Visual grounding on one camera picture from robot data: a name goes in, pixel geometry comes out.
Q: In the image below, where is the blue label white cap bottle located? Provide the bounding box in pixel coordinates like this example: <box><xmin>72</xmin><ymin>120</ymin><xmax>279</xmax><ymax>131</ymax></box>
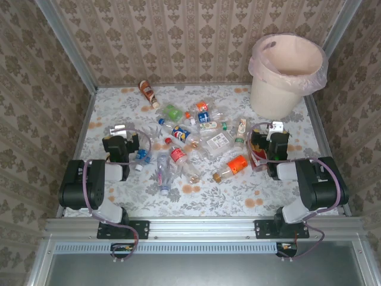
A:
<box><xmin>189</xmin><ymin>110</ymin><xmax>224</xmax><ymax>126</ymax></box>
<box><xmin>134</xmin><ymin>148</ymin><xmax>152</xmax><ymax>172</ymax></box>

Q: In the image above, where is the red snack packet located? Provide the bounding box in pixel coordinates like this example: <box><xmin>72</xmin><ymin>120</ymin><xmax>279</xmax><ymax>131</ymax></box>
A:
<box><xmin>248</xmin><ymin>139</ymin><xmax>270</xmax><ymax>173</ymax></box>

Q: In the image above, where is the white green label tea bottle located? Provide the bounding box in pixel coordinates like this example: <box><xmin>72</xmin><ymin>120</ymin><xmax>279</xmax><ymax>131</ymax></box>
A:
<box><xmin>233</xmin><ymin>118</ymin><xmax>248</xmax><ymax>150</ymax></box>

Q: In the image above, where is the orange label gold cap bottle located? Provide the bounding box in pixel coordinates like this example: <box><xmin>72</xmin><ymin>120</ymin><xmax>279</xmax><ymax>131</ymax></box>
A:
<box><xmin>212</xmin><ymin>154</ymin><xmax>249</xmax><ymax>184</ymax></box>

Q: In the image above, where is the clear bottle pink label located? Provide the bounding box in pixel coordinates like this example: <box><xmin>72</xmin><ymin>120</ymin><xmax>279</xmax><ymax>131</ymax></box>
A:
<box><xmin>156</xmin><ymin>153</ymin><xmax>173</xmax><ymax>196</ymax></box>

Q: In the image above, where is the square clear bottle white label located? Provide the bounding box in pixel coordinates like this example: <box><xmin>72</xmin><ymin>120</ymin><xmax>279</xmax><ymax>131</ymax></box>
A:
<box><xmin>204</xmin><ymin>132</ymin><xmax>236</xmax><ymax>158</ymax></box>

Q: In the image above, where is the Coca-Cola bottle red cap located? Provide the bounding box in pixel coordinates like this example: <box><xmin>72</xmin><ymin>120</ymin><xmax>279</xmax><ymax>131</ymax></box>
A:
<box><xmin>164</xmin><ymin>137</ymin><xmax>202</xmax><ymax>184</ymax></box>

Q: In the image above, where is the Pepsi bottle blue cap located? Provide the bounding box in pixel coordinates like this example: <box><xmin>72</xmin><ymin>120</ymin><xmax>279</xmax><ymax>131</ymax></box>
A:
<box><xmin>157</xmin><ymin>117</ymin><xmax>201</xmax><ymax>149</ymax></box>

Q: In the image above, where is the green label clear bottle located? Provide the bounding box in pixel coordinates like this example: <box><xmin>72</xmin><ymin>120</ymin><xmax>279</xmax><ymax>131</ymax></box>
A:
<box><xmin>156</xmin><ymin>103</ymin><xmax>185</xmax><ymax>123</ymax></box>

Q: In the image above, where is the green cap white label bottle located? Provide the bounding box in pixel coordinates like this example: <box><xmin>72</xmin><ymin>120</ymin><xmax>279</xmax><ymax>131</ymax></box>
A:
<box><xmin>198</xmin><ymin>119</ymin><xmax>233</xmax><ymax>134</ymax></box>

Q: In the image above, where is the brown label plastic bottle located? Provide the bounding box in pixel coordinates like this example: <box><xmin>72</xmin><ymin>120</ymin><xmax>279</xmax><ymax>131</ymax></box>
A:
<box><xmin>138</xmin><ymin>80</ymin><xmax>161</xmax><ymax>109</ymax></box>

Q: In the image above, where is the beige plastic waste bin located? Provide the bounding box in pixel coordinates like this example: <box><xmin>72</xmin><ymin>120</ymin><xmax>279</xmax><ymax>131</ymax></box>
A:
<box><xmin>249</xmin><ymin>34</ymin><xmax>324</xmax><ymax>120</ymax></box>

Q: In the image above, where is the grey metal panel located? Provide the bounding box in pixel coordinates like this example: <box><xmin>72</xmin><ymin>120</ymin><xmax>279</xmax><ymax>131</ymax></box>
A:
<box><xmin>44</xmin><ymin>253</ymin><xmax>368</xmax><ymax>286</ymax></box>

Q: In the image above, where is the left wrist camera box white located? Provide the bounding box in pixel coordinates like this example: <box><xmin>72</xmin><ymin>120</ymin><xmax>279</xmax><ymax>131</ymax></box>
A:
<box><xmin>109</xmin><ymin>124</ymin><xmax>133</xmax><ymax>141</ymax></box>

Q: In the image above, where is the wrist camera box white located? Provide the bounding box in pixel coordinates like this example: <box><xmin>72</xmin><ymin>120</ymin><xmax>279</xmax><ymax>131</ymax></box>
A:
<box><xmin>266</xmin><ymin>120</ymin><xmax>284</xmax><ymax>141</ymax></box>
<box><xmin>109</xmin><ymin>124</ymin><xmax>133</xmax><ymax>141</ymax></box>

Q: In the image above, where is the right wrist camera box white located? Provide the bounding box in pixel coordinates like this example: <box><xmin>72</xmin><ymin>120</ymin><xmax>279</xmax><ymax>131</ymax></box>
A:
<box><xmin>266</xmin><ymin>120</ymin><xmax>284</xmax><ymax>141</ymax></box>

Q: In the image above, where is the aluminium table side rail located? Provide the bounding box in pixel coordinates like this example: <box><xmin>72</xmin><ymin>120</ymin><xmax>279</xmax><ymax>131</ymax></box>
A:
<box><xmin>303</xmin><ymin>95</ymin><xmax>352</xmax><ymax>217</ymax></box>
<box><xmin>55</xmin><ymin>86</ymin><xmax>98</xmax><ymax>218</ymax></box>

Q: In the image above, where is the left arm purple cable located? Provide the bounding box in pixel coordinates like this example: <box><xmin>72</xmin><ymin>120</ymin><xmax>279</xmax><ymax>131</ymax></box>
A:
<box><xmin>83</xmin><ymin>126</ymin><xmax>152</xmax><ymax>263</ymax></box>

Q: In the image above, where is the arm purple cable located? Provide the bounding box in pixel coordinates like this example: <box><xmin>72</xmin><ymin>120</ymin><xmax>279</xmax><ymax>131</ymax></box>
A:
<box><xmin>246</xmin><ymin>122</ymin><xmax>342</xmax><ymax>262</ymax></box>
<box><xmin>83</xmin><ymin>126</ymin><xmax>152</xmax><ymax>263</ymax></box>

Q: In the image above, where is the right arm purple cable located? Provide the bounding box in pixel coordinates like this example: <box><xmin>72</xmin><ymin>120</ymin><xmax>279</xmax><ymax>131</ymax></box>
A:
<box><xmin>246</xmin><ymin>122</ymin><xmax>342</xmax><ymax>262</ymax></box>

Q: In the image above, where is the aluminium front frame rail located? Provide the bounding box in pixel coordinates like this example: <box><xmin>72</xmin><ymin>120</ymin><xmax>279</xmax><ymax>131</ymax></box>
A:
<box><xmin>44</xmin><ymin>216</ymin><xmax>363</xmax><ymax>241</ymax></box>

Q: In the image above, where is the aluminium frame post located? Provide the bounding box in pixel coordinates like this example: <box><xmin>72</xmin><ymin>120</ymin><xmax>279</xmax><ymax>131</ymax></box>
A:
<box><xmin>322</xmin><ymin>0</ymin><xmax>363</xmax><ymax>52</ymax></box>
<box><xmin>35</xmin><ymin>0</ymin><xmax>98</xmax><ymax>92</ymax></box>

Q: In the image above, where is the white slotted cable duct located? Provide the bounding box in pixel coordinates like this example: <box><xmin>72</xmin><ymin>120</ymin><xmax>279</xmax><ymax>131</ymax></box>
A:
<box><xmin>54</xmin><ymin>241</ymin><xmax>278</xmax><ymax>254</ymax></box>

